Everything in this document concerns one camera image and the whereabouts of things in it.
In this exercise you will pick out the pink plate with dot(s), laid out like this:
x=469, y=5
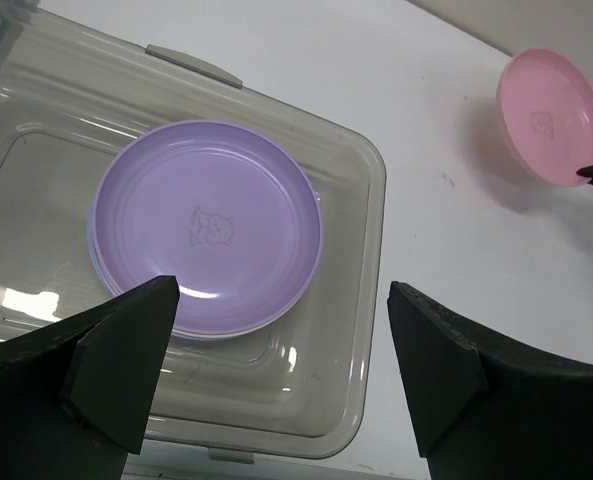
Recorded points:
x=544, y=107

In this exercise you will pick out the purple plate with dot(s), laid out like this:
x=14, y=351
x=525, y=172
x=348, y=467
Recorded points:
x=223, y=209

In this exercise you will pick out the cream plate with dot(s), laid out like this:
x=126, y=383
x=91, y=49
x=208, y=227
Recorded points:
x=177, y=331

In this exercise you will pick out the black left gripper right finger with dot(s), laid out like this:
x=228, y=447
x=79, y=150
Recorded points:
x=486, y=406

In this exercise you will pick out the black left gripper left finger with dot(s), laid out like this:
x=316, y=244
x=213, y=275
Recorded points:
x=75, y=396

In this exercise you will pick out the clear plastic bin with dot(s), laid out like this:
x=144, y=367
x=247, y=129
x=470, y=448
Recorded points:
x=70, y=99

